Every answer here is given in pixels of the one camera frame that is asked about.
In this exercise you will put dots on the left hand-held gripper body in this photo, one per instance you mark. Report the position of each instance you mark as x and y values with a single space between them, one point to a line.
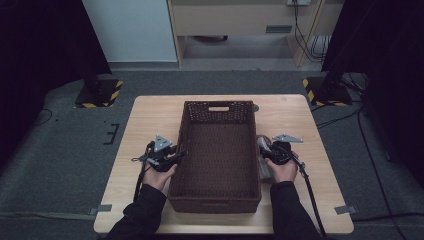
161 160

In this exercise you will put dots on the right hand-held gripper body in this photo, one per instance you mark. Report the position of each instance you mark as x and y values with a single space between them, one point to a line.
281 153

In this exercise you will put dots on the brown woven basket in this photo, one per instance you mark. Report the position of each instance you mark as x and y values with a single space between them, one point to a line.
216 160

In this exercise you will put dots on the person's right hand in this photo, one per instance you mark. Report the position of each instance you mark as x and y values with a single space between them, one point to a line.
284 173

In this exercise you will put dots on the person's left hand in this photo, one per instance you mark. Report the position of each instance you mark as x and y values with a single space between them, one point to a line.
158 180

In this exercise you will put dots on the black yellow striped stand base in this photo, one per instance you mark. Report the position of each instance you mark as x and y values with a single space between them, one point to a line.
328 91
100 95

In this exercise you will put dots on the grey tape piece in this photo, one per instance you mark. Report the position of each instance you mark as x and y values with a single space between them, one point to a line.
346 210
101 209

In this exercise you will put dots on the grey cabinet label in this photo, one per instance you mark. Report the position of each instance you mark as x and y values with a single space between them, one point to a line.
278 29

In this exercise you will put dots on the white panel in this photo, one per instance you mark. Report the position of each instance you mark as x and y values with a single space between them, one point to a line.
130 30

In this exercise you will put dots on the beige wooden cabinet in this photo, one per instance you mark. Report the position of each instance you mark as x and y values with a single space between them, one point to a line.
233 18

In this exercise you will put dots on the black curtain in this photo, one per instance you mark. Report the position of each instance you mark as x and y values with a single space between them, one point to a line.
40 50
383 50

